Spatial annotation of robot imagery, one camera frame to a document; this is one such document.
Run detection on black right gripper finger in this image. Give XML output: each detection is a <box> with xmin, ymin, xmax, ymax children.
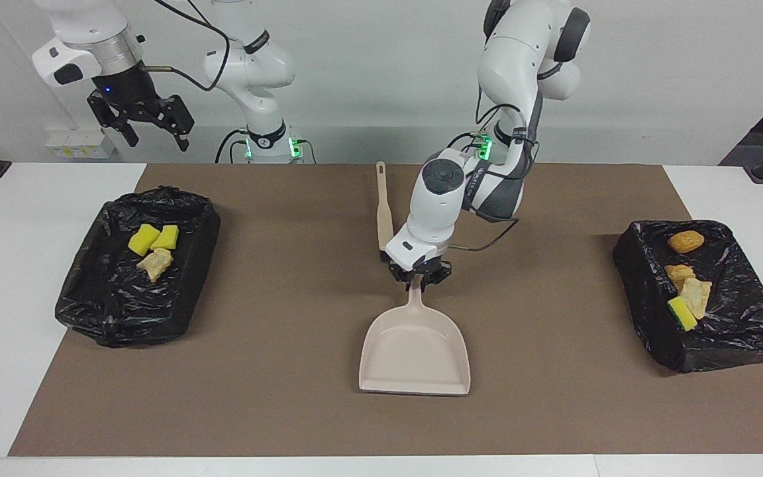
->
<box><xmin>156</xmin><ymin>95</ymin><xmax>195</xmax><ymax>152</ymax></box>
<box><xmin>87</xmin><ymin>90</ymin><xmax>140</xmax><ymax>148</ymax></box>

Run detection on beige hand brush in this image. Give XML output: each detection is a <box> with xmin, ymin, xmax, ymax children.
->
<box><xmin>375</xmin><ymin>161</ymin><xmax>395</xmax><ymax>252</ymax></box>

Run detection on beige plastic dustpan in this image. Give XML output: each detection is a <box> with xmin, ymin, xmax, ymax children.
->
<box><xmin>358</xmin><ymin>278</ymin><xmax>472</xmax><ymax>397</ymax></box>

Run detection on yellow sponge piece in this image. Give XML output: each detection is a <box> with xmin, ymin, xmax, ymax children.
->
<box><xmin>128</xmin><ymin>223</ymin><xmax>162</xmax><ymax>257</ymax></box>
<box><xmin>150</xmin><ymin>225</ymin><xmax>180</xmax><ymax>251</ymax></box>

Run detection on orange striped bread piece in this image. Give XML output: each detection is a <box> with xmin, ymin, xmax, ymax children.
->
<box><xmin>664</xmin><ymin>264</ymin><xmax>696</xmax><ymax>291</ymax></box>
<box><xmin>136</xmin><ymin>248</ymin><xmax>175</xmax><ymax>284</ymax></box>

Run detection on green and yellow sponge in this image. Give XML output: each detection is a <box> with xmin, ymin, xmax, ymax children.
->
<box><xmin>667</xmin><ymin>295</ymin><xmax>699</xmax><ymax>332</ymax></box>

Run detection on golden brown bread roll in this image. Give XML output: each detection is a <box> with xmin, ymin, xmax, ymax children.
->
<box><xmin>668</xmin><ymin>231</ymin><xmax>705</xmax><ymax>254</ymax></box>

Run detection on pale bread chunk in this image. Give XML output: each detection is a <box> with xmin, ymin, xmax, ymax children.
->
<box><xmin>680</xmin><ymin>277</ymin><xmax>713</xmax><ymax>320</ymax></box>

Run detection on black bag lined bin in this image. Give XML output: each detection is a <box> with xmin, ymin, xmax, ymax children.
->
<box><xmin>55</xmin><ymin>185</ymin><xmax>221</xmax><ymax>348</ymax></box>
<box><xmin>612</xmin><ymin>219</ymin><xmax>763</xmax><ymax>374</ymax></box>

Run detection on brown paper table mat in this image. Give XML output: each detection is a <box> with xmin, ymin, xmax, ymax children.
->
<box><xmin>7</xmin><ymin>163</ymin><xmax>763</xmax><ymax>458</ymax></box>

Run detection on white wall socket box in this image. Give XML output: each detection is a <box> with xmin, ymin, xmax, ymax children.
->
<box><xmin>46</xmin><ymin>128</ymin><xmax>117</xmax><ymax>160</ymax></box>

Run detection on black base cable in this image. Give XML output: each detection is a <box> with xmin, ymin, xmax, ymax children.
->
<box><xmin>215</xmin><ymin>129</ymin><xmax>250</xmax><ymax>164</ymax></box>

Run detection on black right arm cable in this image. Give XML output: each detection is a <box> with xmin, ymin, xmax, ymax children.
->
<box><xmin>140</xmin><ymin>0</ymin><xmax>231</xmax><ymax>93</ymax></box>

